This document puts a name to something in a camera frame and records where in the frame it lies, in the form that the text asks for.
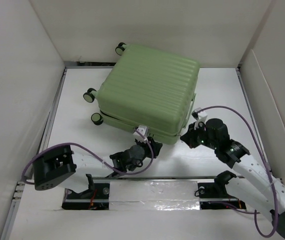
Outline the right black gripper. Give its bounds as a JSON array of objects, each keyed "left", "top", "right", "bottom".
[{"left": 179, "top": 121, "right": 218, "bottom": 150}]

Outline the green suitcase with blue lining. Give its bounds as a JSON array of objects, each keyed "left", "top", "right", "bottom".
[{"left": 83, "top": 42, "right": 201, "bottom": 145}]

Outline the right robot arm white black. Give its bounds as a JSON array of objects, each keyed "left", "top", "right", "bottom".
[{"left": 180, "top": 118, "right": 285, "bottom": 239}]

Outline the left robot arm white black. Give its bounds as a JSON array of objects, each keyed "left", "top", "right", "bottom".
[{"left": 32, "top": 137, "right": 163, "bottom": 199}]

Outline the silver tape strip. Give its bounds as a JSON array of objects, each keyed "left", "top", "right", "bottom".
[{"left": 108, "top": 179, "right": 200, "bottom": 211}]

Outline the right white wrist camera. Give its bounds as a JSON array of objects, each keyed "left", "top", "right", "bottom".
[{"left": 191, "top": 107, "right": 208, "bottom": 130}]

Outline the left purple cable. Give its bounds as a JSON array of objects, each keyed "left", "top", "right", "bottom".
[{"left": 21, "top": 127, "right": 156, "bottom": 208}]

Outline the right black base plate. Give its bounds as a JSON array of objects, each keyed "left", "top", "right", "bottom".
[{"left": 194, "top": 182, "right": 247, "bottom": 211}]

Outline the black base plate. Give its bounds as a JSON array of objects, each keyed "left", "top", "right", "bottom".
[
  {"left": 61, "top": 183, "right": 110, "bottom": 211},
  {"left": 194, "top": 182, "right": 247, "bottom": 211}
]

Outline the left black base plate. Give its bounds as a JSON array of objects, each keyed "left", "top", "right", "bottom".
[{"left": 61, "top": 183, "right": 110, "bottom": 211}]

